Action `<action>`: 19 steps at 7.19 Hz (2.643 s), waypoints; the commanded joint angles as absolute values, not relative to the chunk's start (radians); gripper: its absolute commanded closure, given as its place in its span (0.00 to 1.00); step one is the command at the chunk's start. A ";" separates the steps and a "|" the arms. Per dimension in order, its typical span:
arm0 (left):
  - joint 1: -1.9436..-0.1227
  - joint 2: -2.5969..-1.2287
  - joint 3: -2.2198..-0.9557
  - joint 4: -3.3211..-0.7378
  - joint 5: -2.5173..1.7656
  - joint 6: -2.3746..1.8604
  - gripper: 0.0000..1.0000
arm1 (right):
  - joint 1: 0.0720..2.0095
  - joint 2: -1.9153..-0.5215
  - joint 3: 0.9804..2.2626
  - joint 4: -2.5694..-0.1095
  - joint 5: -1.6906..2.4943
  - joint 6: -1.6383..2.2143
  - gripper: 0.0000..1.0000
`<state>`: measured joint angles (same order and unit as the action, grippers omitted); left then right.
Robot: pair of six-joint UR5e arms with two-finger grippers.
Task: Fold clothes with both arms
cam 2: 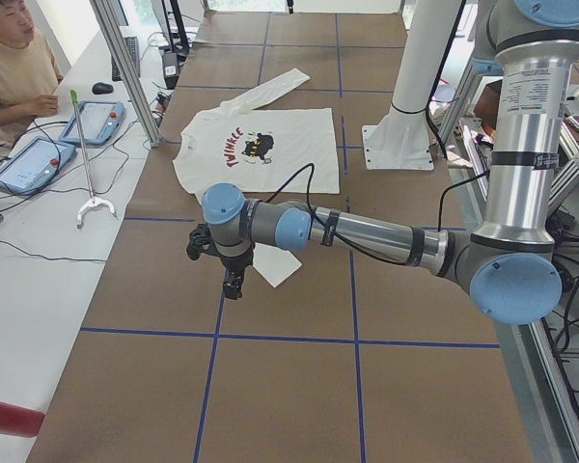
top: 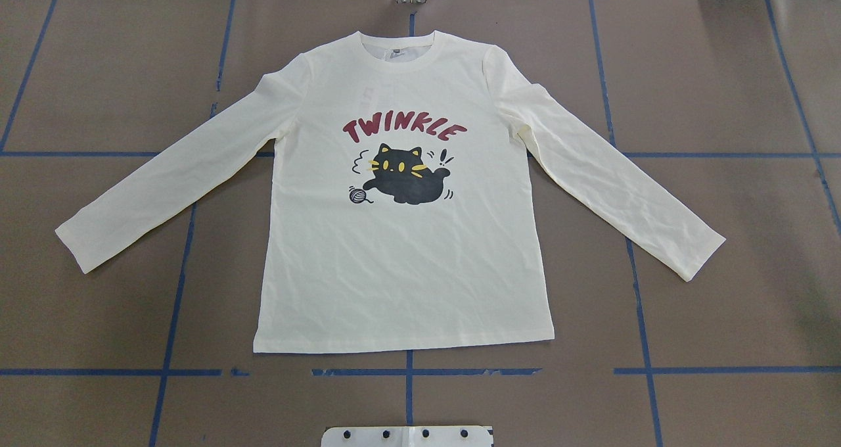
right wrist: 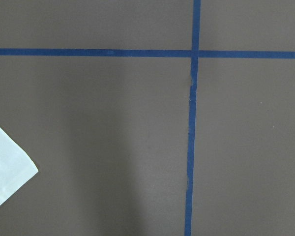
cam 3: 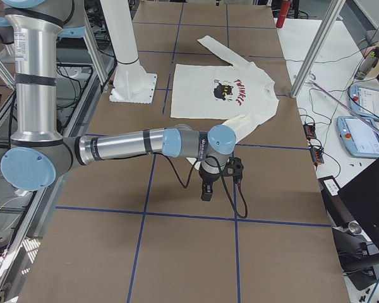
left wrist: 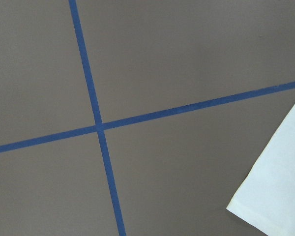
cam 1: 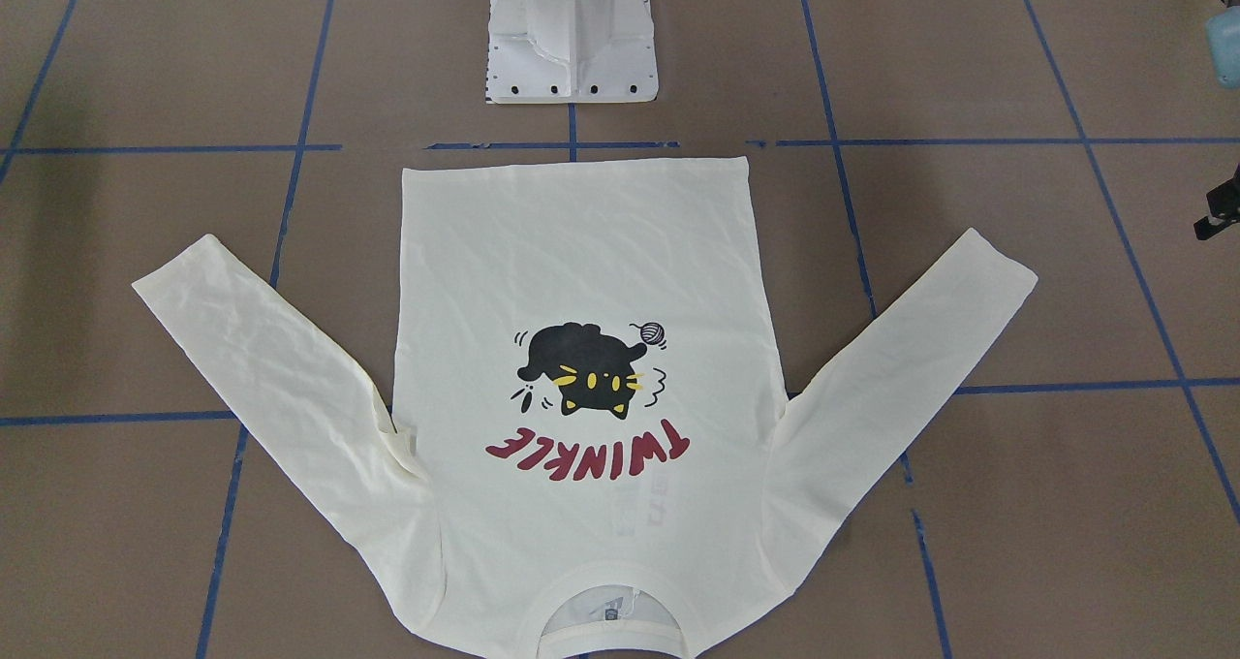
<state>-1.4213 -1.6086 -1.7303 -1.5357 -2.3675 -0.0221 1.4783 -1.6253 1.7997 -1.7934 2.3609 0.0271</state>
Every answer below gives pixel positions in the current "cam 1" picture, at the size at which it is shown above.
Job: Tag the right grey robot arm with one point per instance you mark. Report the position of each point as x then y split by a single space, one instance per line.
1222 35

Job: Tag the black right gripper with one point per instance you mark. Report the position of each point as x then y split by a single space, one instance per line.
1223 210

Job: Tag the white camera mast base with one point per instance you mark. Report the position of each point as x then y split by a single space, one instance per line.
570 51

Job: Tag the cream long-sleeve cat shirt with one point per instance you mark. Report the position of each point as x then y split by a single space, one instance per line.
590 445

